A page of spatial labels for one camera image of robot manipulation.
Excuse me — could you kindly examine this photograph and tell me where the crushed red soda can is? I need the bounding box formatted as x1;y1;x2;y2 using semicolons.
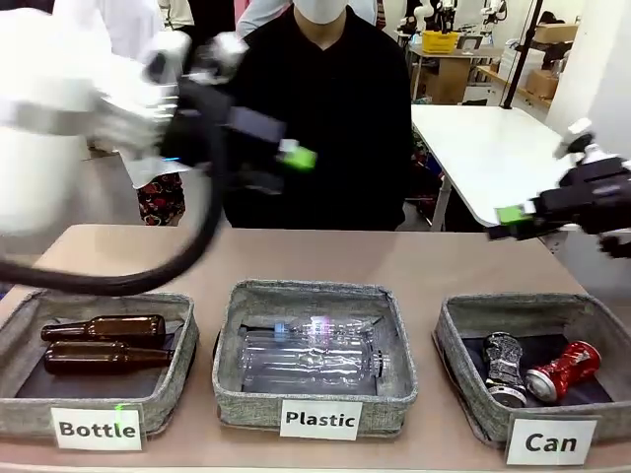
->
524;340;604;407

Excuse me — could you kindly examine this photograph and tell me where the small clear water bottle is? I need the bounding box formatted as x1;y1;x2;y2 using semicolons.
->
272;316;349;347

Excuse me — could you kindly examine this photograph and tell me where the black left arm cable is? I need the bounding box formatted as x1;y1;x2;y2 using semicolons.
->
0;147;229;298

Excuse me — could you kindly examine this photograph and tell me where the cardboard box on shelf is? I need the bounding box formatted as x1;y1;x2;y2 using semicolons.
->
533;22;580;45

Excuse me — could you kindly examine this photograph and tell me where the white Can label card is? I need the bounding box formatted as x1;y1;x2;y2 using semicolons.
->
506;416;599;467

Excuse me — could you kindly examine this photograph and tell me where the grey fabric basket, Can label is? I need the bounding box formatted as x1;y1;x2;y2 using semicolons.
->
432;292;631;448

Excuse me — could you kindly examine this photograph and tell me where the yellow plastic crate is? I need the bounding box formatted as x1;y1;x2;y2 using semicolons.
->
420;29;460;54

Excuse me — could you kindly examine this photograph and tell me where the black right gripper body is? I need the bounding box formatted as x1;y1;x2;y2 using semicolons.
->
534;157;631;234

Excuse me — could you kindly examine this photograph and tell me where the white face mask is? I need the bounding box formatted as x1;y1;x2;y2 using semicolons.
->
293;0;349;24

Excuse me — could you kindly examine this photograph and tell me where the brown glass beer bottle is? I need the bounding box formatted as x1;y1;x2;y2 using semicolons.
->
42;340;175;376
39;314;168;347

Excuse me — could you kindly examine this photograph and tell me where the colourful floral fabric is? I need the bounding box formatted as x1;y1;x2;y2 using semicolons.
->
411;125;448;201

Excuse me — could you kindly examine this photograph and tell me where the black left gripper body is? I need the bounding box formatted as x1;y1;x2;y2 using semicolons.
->
161;82;289;171

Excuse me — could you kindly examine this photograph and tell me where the grey fabric basket, Bottle label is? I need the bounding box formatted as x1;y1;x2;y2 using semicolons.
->
0;288;200;439

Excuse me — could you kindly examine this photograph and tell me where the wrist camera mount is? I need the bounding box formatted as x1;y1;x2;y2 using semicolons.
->
553;116;618;167
194;32;250;78

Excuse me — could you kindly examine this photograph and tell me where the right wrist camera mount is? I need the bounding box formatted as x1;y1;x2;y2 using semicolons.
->
553;116;618;167

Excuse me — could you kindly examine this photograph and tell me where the person in black sweater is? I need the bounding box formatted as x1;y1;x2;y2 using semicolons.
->
216;0;414;231

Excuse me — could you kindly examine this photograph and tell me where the wooden workbench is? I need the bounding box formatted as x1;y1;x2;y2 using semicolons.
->
407;44;505;105

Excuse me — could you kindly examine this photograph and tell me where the grey fabric basket, Plastic label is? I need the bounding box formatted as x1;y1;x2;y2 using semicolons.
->
211;278;420;439

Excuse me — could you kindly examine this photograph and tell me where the large clear plastic bottle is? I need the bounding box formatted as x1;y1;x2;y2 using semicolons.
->
240;326;391;396

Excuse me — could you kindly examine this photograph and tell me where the white Bottle label card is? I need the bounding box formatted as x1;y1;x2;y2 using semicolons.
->
48;406;145;451

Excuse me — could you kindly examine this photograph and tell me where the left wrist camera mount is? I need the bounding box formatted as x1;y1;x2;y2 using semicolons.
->
194;32;250;78

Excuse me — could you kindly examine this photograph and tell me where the red floral black skirt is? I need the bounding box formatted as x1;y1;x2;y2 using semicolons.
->
135;171;187;228

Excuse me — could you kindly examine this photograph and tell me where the white background table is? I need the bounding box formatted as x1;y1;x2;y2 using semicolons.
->
410;103;594;232

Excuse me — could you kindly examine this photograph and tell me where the white Plastic label card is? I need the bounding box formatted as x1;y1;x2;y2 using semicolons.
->
279;399;364;441

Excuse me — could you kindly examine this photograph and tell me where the black Pepsi can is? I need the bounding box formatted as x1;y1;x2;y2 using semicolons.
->
481;331;528;408

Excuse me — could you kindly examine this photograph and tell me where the black tripod pole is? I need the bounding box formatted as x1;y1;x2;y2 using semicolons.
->
499;0;544;109

